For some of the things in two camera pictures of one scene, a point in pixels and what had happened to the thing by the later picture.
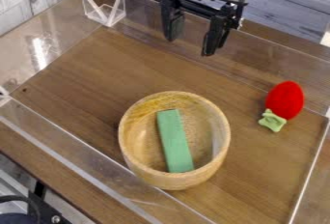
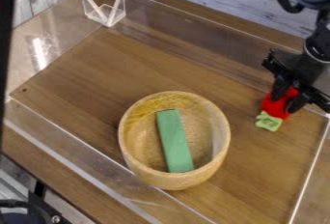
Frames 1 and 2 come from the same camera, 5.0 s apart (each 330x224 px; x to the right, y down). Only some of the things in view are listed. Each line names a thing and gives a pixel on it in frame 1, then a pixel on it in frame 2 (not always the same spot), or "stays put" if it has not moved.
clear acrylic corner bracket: x=105 y=14 stays put
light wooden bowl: x=174 y=136 stays put
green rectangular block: x=175 y=141 stays put
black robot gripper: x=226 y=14 to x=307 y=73
